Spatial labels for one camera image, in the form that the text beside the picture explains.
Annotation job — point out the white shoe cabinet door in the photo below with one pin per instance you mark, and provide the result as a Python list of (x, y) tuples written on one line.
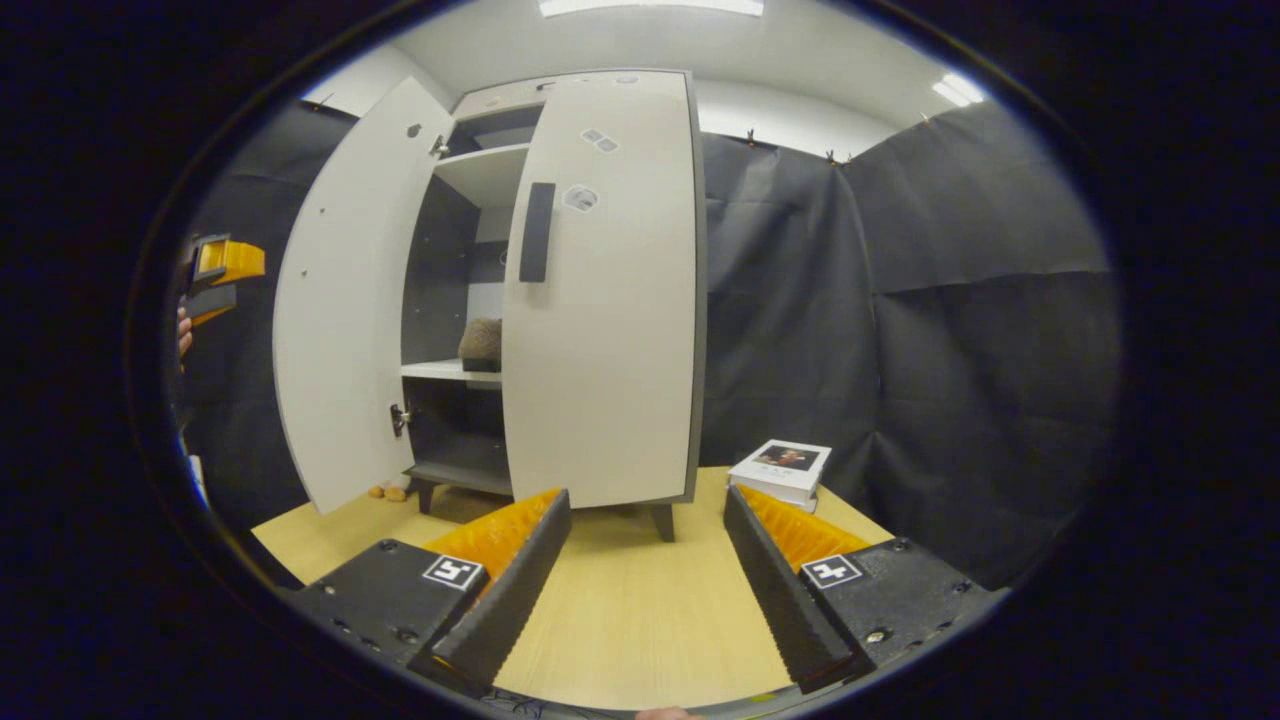
[(350, 300), (600, 350)]

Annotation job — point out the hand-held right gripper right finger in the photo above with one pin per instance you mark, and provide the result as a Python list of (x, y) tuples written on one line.
[(780, 590)]

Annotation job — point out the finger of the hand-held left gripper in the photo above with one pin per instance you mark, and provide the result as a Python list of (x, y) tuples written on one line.
[(210, 303), (235, 260)]

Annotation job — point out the brown fuzzy shoe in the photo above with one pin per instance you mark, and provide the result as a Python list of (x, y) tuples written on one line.
[(482, 342)]

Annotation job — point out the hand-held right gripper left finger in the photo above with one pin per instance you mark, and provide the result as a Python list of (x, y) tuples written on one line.
[(520, 590)]

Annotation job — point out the white and grey shoe cabinet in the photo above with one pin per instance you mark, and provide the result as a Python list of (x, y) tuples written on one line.
[(470, 175)]

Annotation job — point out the white penguin plush toy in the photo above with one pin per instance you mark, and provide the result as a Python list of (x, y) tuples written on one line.
[(395, 493)]

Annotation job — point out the white book with portrait cover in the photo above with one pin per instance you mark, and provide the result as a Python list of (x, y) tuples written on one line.
[(780, 465)]

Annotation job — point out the ceiling light panel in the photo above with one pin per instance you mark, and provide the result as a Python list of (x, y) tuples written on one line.
[(958, 88)]

